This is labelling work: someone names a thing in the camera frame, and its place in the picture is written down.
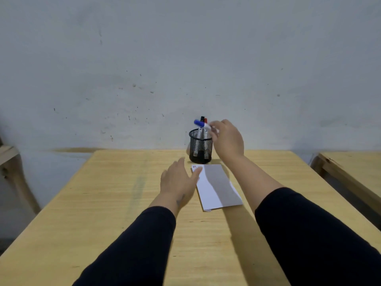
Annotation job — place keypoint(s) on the person's right hand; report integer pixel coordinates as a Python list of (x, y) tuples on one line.
[(229, 142)]

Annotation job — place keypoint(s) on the person's left hand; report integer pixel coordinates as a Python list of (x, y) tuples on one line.
[(175, 184)]

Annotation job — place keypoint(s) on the person's right fingers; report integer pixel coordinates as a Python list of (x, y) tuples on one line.
[(215, 128)]

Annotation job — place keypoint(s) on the person's left thumb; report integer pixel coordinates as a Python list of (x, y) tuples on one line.
[(195, 174)]

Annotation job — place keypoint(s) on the blue capped white marker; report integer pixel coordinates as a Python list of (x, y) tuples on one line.
[(201, 124)]

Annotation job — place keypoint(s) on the person's left forearm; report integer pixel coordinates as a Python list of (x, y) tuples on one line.
[(140, 244)]

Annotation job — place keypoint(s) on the person's right forearm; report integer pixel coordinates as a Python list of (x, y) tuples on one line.
[(285, 223)]

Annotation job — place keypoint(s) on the red capped marker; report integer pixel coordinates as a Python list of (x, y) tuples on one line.
[(205, 134)]

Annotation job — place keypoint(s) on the black capped marker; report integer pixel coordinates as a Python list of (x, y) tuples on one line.
[(202, 119)]

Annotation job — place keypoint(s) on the white folded paper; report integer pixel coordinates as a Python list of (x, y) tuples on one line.
[(215, 187)]

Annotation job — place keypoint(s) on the black mesh pen holder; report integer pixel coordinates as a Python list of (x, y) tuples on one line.
[(200, 147)]

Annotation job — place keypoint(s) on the wooden side table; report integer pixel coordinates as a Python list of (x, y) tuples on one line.
[(352, 172)]

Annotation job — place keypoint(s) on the wooden furniture frame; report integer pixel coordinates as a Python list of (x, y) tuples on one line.
[(13, 172)]

